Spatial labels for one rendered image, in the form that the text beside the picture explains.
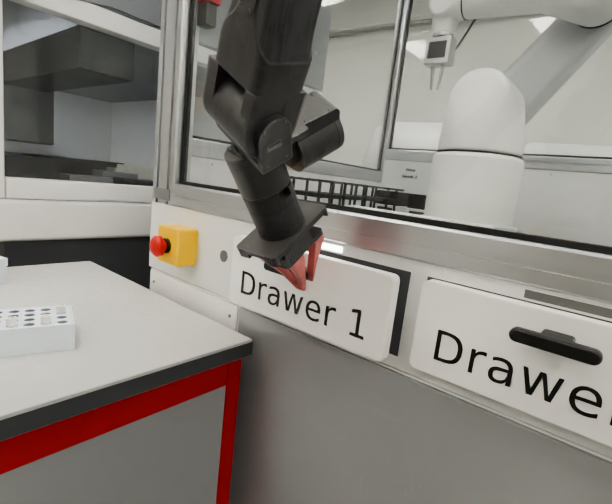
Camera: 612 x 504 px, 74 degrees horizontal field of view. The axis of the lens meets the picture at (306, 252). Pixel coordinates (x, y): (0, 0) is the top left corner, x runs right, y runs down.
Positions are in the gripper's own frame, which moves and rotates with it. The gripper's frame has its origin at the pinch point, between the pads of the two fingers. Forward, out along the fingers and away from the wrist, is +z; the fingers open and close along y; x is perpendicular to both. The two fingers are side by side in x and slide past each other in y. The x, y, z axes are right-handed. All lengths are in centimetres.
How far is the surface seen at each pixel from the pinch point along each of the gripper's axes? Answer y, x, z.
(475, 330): 3.4, -21.0, 3.5
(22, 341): -26.8, 25.9, -4.6
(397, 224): 10.4, -8.8, -3.3
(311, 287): 1.1, 0.4, 2.7
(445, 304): 4.6, -17.2, 2.0
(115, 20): 38, 84, -30
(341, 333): -1.6, -5.5, 6.4
